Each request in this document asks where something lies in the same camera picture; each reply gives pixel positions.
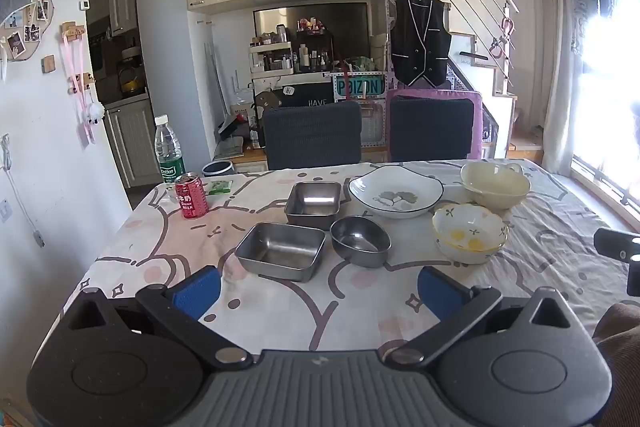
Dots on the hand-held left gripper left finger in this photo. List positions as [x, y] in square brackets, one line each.
[197, 293]

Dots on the yellow kettle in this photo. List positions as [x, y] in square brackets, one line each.
[130, 84]

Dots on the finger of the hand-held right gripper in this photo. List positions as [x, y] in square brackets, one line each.
[615, 244]

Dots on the teal sign plate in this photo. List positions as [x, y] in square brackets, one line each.
[360, 87]

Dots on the small square steel bowl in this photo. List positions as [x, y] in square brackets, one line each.
[312, 202]

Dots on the white plate with dark rim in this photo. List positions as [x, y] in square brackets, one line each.
[395, 192]

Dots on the white curtain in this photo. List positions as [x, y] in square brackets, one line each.
[555, 82]

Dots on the red drink can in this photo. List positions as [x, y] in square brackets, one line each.
[191, 199]

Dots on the wooden bedside table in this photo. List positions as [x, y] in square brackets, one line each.
[502, 117]

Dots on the green snack packet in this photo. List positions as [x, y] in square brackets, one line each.
[220, 187]

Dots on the large square steel tray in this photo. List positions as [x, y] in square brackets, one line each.
[275, 252]

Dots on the pink hanging ribbon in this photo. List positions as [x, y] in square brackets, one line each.
[77, 72]

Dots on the floral ceramic bowl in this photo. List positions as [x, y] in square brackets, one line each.
[467, 232]

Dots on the beige kitchen base cabinet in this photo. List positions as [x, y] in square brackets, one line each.
[130, 142]

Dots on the clear plastic water bottle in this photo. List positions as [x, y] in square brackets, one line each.
[167, 147]

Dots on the bear print tablecloth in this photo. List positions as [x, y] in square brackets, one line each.
[150, 232]

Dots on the black vest with white trim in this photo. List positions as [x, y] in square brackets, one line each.
[420, 37]

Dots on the beige kitchen wall cabinet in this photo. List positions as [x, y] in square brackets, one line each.
[122, 2]

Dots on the photo collage wall board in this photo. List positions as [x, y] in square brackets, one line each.
[30, 14]

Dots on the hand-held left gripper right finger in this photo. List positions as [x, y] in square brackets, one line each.
[441, 294]

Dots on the white cosmetics rack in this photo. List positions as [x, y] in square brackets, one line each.
[270, 57]

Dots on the oval steel bowl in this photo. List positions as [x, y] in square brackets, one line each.
[357, 239]

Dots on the blue rimmed bucket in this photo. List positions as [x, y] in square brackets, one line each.
[218, 168]

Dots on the window frame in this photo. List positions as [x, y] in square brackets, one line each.
[610, 187]

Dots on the person's clothed leg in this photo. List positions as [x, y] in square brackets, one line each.
[622, 357]

